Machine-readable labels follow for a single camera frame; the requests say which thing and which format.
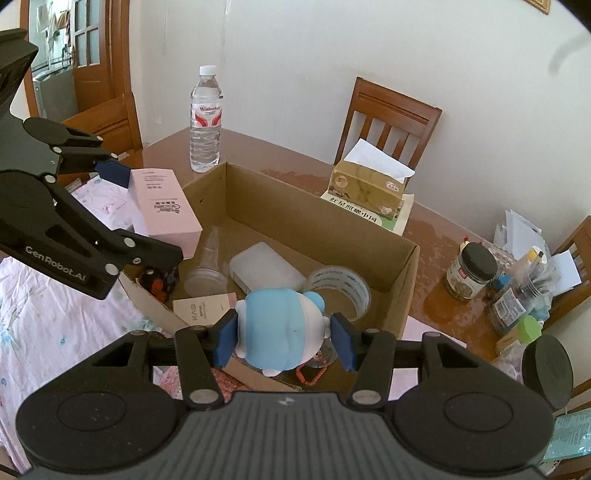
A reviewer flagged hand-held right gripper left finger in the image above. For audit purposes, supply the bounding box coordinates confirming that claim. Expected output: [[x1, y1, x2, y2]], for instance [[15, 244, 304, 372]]
[[92, 310, 238, 411]]

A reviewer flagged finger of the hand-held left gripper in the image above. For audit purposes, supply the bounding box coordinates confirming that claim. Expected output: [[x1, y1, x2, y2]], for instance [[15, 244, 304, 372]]
[[23, 117, 130, 188], [46, 174, 184, 273]]

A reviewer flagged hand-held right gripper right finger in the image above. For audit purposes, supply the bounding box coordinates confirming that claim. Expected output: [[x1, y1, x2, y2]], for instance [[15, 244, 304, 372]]
[[331, 313, 485, 409]]

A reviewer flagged black cube with red buttons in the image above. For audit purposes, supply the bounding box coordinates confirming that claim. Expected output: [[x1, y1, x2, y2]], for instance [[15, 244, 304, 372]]
[[139, 265, 181, 303]]

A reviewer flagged beige and pink carton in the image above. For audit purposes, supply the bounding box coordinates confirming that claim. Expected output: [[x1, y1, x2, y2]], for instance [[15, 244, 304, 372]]
[[172, 292, 238, 329]]

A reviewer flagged clear plastic cup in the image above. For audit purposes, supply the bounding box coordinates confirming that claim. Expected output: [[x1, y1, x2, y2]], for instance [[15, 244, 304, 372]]
[[185, 226, 229, 298]]

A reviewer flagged blue and white plush toy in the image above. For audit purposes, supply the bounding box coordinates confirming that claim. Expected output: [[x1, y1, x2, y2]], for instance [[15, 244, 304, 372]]
[[235, 288, 333, 377]]

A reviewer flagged clear tape roll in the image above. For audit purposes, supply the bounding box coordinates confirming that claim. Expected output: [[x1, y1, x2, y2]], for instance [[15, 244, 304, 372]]
[[302, 266, 372, 322]]

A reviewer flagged translucent plastic case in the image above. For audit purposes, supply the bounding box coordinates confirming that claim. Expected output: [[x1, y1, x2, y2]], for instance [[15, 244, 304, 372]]
[[229, 242, 306, 294]]

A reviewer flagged cardboard box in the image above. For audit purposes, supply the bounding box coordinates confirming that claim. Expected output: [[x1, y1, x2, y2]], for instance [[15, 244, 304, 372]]
[[117, 162, 421, 393]]

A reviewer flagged wooden desktop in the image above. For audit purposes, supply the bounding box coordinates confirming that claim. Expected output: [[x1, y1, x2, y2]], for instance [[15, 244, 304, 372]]
[[69, 128, 578, 407]]

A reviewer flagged wooden chair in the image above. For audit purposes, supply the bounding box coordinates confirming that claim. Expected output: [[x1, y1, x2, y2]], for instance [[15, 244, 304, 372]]
[[60, 92, 144, 169], [333, 77, 443, 172], [542, 228, 591, 324]]

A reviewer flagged clear water bottle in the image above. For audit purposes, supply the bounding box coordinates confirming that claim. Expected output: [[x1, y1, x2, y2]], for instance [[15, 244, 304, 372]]
[[189, 65, 225, 174]]

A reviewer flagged pink floral tablecloth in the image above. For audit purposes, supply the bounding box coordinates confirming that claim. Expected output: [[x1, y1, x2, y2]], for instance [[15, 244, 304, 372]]
[[0, 178, 232, 472]]

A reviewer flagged wooden door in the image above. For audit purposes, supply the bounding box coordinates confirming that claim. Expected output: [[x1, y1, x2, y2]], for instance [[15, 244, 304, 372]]
[[28, 0, 144, 158]]

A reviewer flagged green and white leaflet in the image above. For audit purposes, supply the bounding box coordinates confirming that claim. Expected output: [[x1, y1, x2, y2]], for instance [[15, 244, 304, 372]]
[[321, 191, 415, 236]]

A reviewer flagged small black-lidded jar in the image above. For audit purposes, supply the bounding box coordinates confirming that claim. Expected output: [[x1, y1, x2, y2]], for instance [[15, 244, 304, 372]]
[[445, 241, 498, 302]]

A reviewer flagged tan tissue box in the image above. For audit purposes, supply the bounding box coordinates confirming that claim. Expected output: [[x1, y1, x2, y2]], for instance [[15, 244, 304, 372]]
[[328, 138, 416, 220]]

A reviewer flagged green-lidded container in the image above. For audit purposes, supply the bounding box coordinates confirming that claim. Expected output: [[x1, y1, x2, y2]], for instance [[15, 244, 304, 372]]
[[496, 316, 543, 356]]

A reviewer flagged large black-lidded plastic jar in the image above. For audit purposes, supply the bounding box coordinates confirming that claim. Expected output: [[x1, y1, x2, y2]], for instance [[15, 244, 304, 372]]
[[522, 335, 574, 409]]

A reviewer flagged teal packet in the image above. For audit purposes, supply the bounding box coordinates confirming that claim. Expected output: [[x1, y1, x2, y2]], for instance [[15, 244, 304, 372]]
[[542, 411, 591, 462]]

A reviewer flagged coral bead string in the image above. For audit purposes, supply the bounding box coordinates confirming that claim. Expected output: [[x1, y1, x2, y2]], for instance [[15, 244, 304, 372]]
[[295, 360, 334, 387]]

